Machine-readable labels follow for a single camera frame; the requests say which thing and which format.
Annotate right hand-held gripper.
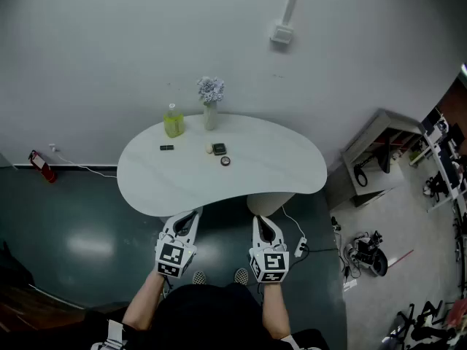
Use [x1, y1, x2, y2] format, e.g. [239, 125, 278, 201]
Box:
[249, 214, 290, 284]

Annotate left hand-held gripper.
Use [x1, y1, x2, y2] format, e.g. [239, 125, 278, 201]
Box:
[155, 206, 204, 279]

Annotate person's left forearm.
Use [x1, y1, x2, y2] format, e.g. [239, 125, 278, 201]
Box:
[122, 270, 167, 330]

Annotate person's right forearm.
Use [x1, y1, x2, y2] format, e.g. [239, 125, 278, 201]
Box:
[260, 281, 292, 341]

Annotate white kidney-shaped table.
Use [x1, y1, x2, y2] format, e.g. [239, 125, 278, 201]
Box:
[116, 113, 328, 218]

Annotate person's black clothing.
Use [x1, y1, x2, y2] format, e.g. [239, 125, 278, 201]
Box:
[83, 282, 329, 350]

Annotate black wheeled floor robot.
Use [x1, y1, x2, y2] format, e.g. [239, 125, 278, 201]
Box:
[344, 230, 389, 278]

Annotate green drink bottle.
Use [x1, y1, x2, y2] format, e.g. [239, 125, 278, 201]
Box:
[163, 103, 185, 139]

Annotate white ribbed vase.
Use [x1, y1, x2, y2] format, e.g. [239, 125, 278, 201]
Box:
[203, 101, 219, 131]

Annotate grey shelf cabinet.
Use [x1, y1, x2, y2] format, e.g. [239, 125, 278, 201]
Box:
[341, 108, 426, 208]

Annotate red floor tape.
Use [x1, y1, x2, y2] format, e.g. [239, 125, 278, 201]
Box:
[387, 249, 415, 269]

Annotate black tapered stand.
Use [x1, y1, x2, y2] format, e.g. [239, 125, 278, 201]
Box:
[377, 125, 393, 174]

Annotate blue artificial flowers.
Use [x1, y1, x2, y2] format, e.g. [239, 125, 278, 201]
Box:
[196, 76, 225, 105]

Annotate red fire extinguisher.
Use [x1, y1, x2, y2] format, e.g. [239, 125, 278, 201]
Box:
[28, 149, 58, 184]

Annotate dark wooden furniture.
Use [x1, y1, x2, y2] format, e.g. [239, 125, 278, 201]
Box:
[0, 286, 128, 333]

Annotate black chair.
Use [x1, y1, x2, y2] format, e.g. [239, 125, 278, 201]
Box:
[0, 241, 36, 298]

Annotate black office chair bases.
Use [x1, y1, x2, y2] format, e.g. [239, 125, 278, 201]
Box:
[390, 299, 460, 350]

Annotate white shelf rack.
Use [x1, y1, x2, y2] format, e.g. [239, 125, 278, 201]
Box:
[419, 114, 467, 211]

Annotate white power strip cable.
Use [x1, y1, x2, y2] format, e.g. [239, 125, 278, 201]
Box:
[281, 205, 304, 239]

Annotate black loop strap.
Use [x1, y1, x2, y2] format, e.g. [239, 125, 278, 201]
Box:
[352, 155, 377, 188]

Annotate white wall cable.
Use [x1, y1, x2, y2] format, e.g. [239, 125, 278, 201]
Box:
[54, 149, 118, 179]

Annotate white wall switch box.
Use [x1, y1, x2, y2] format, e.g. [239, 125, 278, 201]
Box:
[270, 23, 295, 45]

